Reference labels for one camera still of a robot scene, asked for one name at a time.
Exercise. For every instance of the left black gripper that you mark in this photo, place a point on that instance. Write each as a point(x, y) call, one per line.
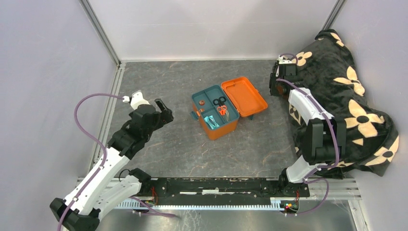
point(164, 116)

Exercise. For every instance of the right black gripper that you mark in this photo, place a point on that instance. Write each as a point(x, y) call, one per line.
point(273, 80)

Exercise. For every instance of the teal sachet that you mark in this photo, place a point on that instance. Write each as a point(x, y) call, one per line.
point(211, 122)

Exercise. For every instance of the teal plastic tray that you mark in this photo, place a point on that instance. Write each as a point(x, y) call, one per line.
point(208, 95)

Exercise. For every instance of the orange medicine kit box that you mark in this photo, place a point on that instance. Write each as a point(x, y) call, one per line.
point(245, 97)

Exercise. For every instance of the black handled scissors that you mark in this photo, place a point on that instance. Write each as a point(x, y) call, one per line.
point(220, 102)

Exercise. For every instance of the orange handled small scissors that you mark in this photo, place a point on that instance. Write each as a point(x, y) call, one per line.
point(223, 111)

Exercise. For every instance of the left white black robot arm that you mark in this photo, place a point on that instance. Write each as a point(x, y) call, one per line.
point(84, 207)

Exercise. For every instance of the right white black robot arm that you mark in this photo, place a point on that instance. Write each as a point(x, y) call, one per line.
point(325, 135)

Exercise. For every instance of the black floral blanket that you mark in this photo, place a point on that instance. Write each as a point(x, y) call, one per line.
point(327, 68)

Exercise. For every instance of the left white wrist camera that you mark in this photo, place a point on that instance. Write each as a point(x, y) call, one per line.
point(136, 98)

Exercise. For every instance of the black mounting base rail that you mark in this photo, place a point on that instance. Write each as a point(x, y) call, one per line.
point(221, 191)

